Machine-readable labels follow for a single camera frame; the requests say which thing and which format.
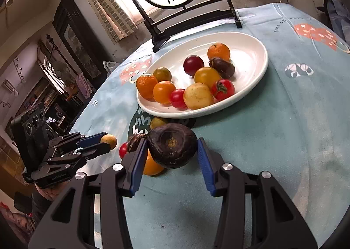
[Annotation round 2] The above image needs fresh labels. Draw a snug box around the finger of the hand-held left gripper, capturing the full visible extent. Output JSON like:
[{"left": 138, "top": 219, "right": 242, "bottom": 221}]
[
  {"left": 46, "top": 144, "right": 113, "bottom": 169},
  {"left": 49, "top": 132, "right": 109, "bottom": 156}
]

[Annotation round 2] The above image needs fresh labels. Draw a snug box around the person's left hand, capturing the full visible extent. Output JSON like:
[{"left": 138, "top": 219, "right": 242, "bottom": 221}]
[{"left": 35, "top": 183, "right": 67, "bottom": 202}]

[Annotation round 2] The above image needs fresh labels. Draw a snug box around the yellow potato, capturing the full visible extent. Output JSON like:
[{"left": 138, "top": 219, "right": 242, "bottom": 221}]
[{"left": 183, "top": 83, "right": 214, "bottom": 110}]

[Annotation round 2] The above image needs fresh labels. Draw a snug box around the yellow-green orange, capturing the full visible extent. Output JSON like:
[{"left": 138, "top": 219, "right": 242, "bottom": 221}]
[{"left": 152, "top": 67, "right": 172, "bottom": 82}]

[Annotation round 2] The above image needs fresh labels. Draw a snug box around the pink cloth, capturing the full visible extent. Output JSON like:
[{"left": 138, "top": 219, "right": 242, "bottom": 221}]
[{"left": 75, "top": 73, "right": 93, "bottom": 99}]

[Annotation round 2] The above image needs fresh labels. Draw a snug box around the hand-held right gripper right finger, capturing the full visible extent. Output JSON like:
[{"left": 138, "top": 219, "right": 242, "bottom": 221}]
[{"left": 197, "top": 137, "right": 319, "bottom": 249}]

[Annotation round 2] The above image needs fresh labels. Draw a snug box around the red cherry tomato with stem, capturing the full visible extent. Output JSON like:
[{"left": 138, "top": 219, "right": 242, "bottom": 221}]
[{"left": 211, "top": 79, "right": 235, "bottom": 101}]

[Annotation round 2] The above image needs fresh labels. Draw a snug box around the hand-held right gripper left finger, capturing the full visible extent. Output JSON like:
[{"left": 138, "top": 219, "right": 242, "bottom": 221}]
[{"left": 27, "top": 137, "right": 149, "bottom": 249}]

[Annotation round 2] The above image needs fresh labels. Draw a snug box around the orange tomato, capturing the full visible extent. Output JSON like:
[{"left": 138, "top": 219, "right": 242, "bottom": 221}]
[{"left": 153, "top": 81, "right": 177, "bottom": 104}]

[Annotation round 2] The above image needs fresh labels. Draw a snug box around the light blue printed tablecloth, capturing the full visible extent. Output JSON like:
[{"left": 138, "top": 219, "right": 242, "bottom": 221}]
[{"left": 67, "top": 3, "right": 350, "bottom": 249}]

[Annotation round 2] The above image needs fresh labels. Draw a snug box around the bumpy orange mandarin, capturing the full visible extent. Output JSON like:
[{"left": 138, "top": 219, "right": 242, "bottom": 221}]
[
  {"left": 207, "top": 42, "right": 231, "bottom": 61},
  {"left": 136, "top": 74, "right": 158, "bottom": 100}
]

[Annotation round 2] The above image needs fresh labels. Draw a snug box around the white plastic bag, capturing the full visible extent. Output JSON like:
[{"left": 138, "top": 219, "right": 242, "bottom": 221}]
[{"left": 103, "top": 60, "right": 118, "bottom": 76}]

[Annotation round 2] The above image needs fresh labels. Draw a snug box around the dark wooden cabinet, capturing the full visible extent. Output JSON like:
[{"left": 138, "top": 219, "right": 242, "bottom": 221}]
[{"left": 52, "top": 0, "right": 102, "bottom": 80}]

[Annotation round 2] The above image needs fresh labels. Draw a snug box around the small smooth orange tangerine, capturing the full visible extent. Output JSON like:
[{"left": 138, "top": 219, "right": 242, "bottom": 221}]
[{"left": 142, "top": 149, "right": 165, "bottom": 176}]

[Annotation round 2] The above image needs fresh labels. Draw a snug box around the blue clothes pile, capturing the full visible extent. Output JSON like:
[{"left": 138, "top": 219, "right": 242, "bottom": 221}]
[{"left": 324, "top": 0, "right": 350, "bottom": 39}]

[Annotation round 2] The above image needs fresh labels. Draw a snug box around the white oval plate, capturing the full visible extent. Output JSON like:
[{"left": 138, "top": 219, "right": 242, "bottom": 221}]
[{"left": 136, "top": 32, "right": 268, "bottom": 118}]

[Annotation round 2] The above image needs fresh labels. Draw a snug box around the dark red plum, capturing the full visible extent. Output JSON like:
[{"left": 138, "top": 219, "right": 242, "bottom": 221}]
[{"left": 183, "top": 55, "right": 205, "bottom": 76}]

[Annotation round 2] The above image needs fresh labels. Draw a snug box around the checked beige curtain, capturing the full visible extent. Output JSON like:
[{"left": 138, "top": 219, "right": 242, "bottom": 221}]
[{"left": 66, "top": 0, "right": 138, "bottom": 44}]

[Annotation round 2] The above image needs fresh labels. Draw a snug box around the small yellow-green fruit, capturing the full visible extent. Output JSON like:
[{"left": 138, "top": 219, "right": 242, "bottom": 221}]
[
  {"left": 100, "top": 134, "right": 118, "bottom": 149},
  {"left": 150, "top": 117, "right": 168, "bottom": 130}
]

